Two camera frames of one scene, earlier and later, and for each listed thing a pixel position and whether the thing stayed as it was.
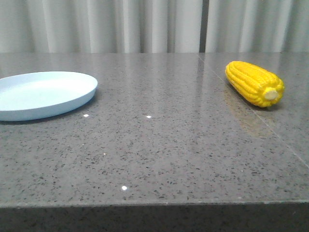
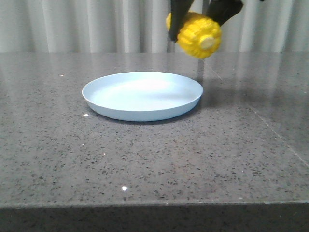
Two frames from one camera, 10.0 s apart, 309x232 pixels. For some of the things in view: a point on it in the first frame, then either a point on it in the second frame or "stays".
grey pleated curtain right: x=258 y=26 stays
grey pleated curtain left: x=100 y=26 stays
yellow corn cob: x=263 y=88 to x=200 y=36
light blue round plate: x=35 y=95 to x=143 y=96
